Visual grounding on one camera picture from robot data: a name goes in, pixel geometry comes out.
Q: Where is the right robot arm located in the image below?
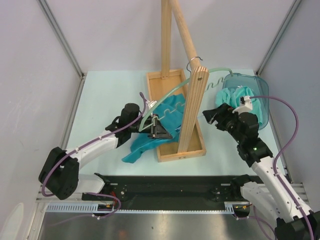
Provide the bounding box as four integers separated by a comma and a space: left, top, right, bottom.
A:
202, 103, 320, 240

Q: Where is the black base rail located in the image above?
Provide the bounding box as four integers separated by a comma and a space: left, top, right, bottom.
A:
79, 174, 266, 211

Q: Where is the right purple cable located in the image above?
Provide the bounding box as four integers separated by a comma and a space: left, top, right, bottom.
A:
234, 95, 316, 240

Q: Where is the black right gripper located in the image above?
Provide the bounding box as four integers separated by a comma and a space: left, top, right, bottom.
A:
202, 102, 244, 144

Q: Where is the purple cable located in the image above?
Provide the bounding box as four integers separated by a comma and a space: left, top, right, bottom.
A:
234, 95, 316, 240
41, 92, 123, 222

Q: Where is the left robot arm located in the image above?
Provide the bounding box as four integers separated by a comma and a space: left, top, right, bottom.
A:
38, 103, 173, 200

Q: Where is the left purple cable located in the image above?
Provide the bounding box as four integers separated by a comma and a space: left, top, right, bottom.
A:
41, 92, 123, 222

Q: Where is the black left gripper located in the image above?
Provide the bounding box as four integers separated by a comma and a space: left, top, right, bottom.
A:
129, 114, 172, 140

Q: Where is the dark teal t shirt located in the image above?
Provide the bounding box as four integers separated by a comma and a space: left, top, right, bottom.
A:
121, 93, 187, 165

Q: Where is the light teal t shirt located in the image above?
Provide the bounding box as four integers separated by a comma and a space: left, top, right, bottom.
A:
215, 86, 266, 129

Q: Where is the translucent teal plastic bin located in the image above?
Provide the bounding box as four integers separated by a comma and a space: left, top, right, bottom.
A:
215, 73, 269, 130

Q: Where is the pale green plastic hanger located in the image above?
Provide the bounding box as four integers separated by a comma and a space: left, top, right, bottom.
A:
138, 56, 235, 132

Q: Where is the white slotted cable duct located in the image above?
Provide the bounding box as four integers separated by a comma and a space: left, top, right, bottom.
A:
46, 200, 241, 214

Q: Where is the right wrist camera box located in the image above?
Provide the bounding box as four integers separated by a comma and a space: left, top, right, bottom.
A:
232, 96, 253, 115

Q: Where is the wooden clothes rack stand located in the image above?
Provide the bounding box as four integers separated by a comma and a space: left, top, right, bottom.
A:
146, 0, 209, 163

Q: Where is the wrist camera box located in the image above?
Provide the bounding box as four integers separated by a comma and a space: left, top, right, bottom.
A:
232, 96, 253, 115
146, 100, 157, 110

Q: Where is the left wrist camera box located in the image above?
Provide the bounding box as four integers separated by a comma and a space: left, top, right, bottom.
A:
146, 100, 157, 110

